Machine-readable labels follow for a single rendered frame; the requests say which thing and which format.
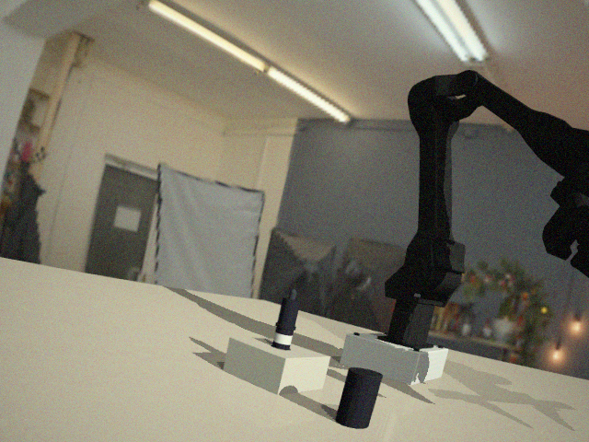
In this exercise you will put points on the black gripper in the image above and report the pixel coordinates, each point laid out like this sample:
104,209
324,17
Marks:
570,223

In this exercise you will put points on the beige rectangular block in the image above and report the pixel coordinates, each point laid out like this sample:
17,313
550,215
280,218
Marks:
278,371

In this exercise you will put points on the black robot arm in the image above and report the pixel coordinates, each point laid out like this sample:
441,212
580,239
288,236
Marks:
434,262

